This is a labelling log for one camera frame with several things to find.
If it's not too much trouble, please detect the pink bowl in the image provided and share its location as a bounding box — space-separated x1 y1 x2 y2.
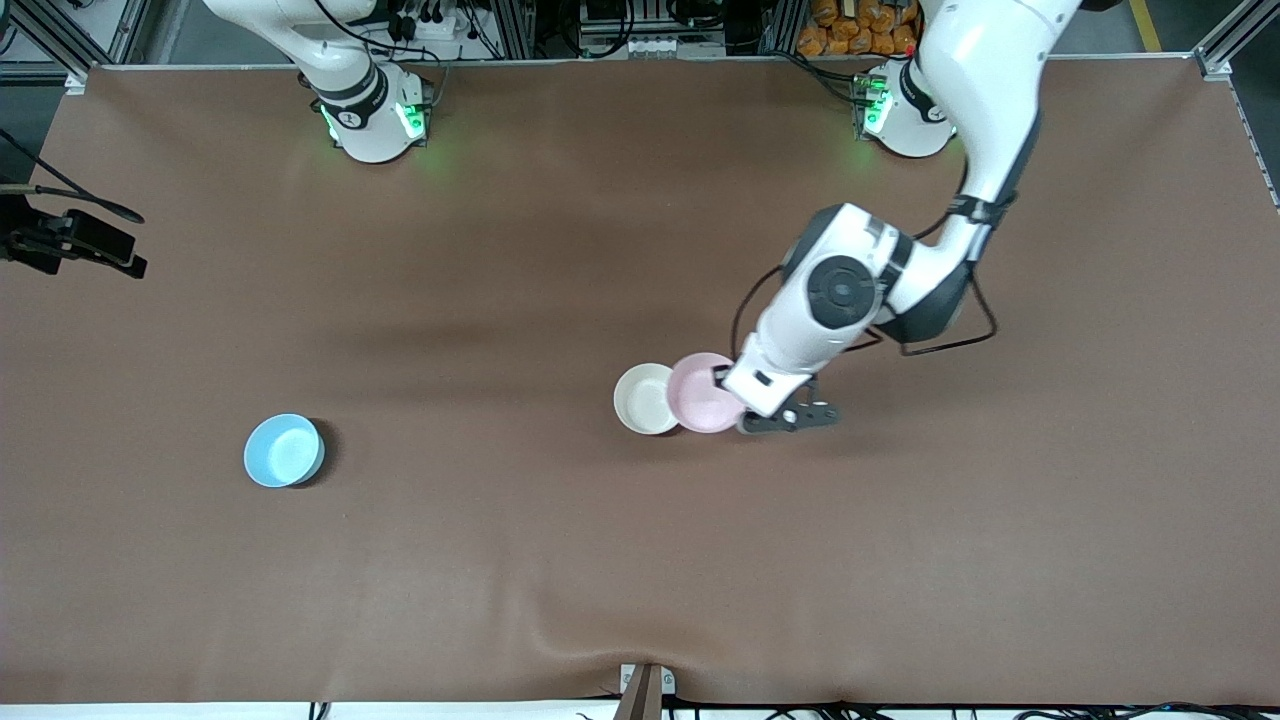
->
667 352 749 435

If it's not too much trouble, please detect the blue bowl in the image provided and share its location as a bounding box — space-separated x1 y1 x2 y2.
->
243 413 326 489

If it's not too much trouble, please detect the white bowl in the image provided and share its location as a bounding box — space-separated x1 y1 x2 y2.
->
613 362 683 437

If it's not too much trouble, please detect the brown table mat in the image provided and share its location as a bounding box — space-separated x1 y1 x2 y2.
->
0 58 1280 707

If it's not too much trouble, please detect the orange snack bag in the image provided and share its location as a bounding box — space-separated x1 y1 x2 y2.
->
797 0 926 58

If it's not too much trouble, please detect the white power strip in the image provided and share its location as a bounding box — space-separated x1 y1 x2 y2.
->
385 12 471 41

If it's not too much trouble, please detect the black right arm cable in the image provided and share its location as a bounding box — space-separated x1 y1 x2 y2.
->
0 128 147 224

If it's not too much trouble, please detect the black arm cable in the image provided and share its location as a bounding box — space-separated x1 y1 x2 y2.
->
733 150 999 358
0 128 147 224

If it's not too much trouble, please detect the aluminium frame post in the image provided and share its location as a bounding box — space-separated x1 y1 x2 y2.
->
0 0 151 93
755 0 801 56
1195 0 1280 83
490 0 536 59

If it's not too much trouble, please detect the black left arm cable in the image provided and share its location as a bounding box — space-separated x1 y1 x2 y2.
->
733 150 999 358

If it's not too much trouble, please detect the grey metal bracket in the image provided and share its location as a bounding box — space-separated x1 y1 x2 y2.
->
620 663 677 697

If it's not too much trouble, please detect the brown camera mount post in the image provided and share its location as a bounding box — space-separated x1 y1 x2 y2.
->
614 665 664 720

